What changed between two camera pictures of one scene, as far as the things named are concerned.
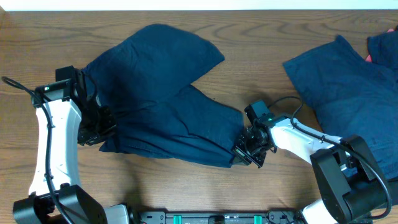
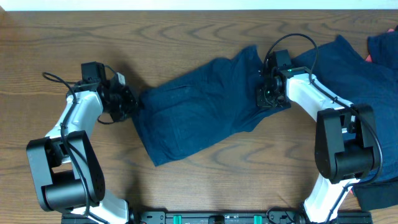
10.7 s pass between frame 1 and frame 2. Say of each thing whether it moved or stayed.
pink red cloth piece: stayed
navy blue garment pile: stayed
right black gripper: moved
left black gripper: moved
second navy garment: stayed
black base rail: stayed
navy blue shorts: moved
